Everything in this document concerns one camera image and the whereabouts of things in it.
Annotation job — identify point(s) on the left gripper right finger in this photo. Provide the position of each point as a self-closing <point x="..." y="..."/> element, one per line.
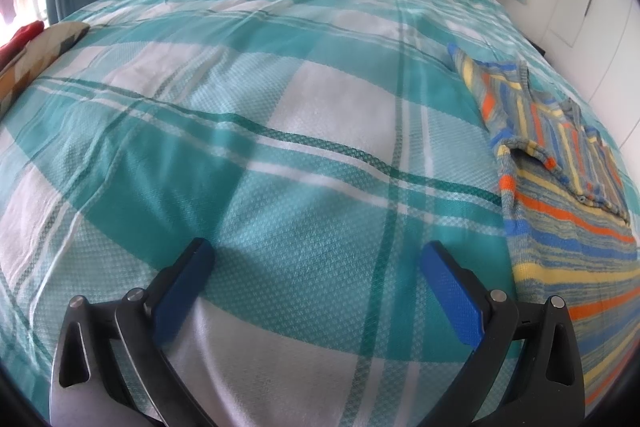
<point x="546" y="387"/>

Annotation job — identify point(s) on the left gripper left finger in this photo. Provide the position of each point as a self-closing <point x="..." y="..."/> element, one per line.
<point x="87" y="387"/>

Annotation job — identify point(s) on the striped knit sweater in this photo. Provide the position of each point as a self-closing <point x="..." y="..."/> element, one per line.
<point x="560" y="201"/>

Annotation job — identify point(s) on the checkered folded cloth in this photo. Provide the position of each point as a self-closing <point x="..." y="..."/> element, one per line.
<point x="37" y="56"/>

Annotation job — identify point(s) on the teal plaid bedspread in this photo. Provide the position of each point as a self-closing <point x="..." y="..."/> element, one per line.
<point x="318" y="145"/>

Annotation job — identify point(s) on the red cloth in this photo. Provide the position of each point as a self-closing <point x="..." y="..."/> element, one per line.
<point x="19" y="40"/>

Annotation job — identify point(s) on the white wardrobe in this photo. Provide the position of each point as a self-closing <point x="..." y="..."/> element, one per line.
<point x="594" y="45"/>

